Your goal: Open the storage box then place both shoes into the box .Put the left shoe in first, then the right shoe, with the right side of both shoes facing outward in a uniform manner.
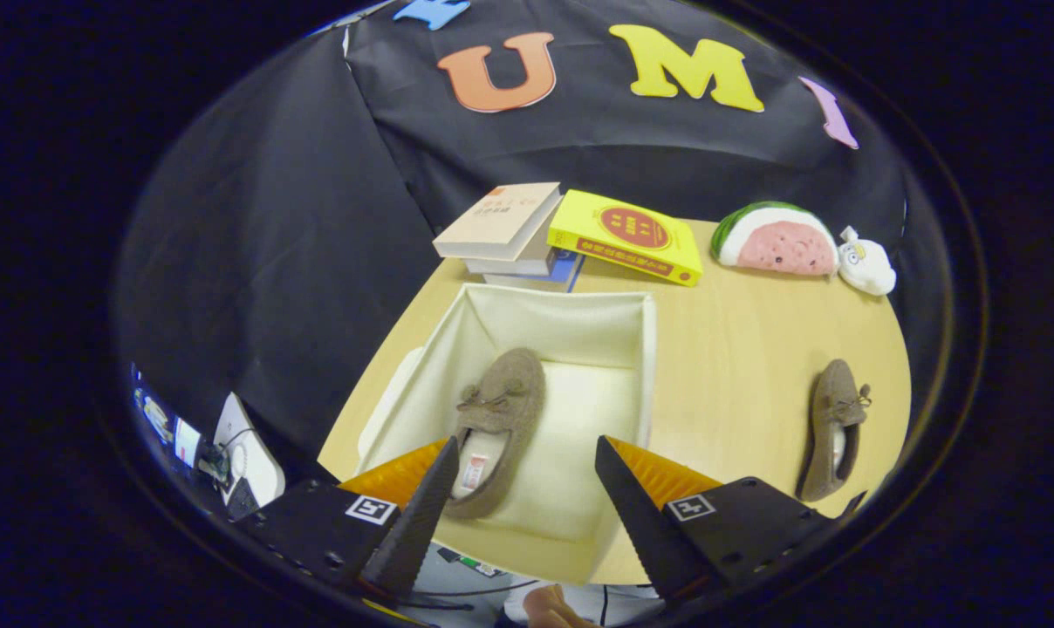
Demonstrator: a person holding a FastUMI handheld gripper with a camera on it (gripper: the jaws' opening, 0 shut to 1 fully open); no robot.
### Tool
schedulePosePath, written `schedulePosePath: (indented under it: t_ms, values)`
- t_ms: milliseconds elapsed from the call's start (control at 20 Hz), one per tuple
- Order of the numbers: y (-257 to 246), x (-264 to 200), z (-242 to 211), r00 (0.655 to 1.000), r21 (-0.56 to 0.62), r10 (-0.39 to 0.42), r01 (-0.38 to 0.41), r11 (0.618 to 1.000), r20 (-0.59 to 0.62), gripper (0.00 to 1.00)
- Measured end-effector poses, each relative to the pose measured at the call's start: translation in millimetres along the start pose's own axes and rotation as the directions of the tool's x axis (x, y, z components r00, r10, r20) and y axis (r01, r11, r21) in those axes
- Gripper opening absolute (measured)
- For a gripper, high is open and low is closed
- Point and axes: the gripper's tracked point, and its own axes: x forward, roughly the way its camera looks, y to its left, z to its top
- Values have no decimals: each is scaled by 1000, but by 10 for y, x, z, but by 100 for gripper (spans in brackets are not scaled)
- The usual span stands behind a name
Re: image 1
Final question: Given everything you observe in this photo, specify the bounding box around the black backdrop cloth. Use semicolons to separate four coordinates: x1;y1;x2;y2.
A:
113;0;929;489

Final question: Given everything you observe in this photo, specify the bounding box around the beige book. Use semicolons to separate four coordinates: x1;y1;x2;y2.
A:
433;181;563;262

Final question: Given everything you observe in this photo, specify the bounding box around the brown shoe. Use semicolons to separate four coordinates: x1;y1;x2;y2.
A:
444;347;547;521
796;359;873;502

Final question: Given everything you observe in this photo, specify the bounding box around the yellow book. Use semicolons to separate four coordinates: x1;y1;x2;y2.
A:
547;189;704;288

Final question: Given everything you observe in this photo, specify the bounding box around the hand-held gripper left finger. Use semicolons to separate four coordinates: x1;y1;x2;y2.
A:
233;436;461;601

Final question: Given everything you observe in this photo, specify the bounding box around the grey book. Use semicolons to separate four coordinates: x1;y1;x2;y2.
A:
464;222;556;276

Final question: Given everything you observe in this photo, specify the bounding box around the blue book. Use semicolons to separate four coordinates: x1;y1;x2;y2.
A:
483;249;585;293

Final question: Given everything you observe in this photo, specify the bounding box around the watermelon slice plush toy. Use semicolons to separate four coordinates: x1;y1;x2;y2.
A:
711;201;840;277

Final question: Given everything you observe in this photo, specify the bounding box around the cream fabric storage box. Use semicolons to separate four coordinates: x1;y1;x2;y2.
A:
352;283;659;586

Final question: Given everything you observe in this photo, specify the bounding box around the white device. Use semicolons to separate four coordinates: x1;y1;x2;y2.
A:
213;392;286;517

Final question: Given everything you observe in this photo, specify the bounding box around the white plush toy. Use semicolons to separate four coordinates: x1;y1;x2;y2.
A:
838;226;897;297

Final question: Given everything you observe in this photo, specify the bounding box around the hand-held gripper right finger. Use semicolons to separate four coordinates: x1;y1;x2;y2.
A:
594;434;835;603

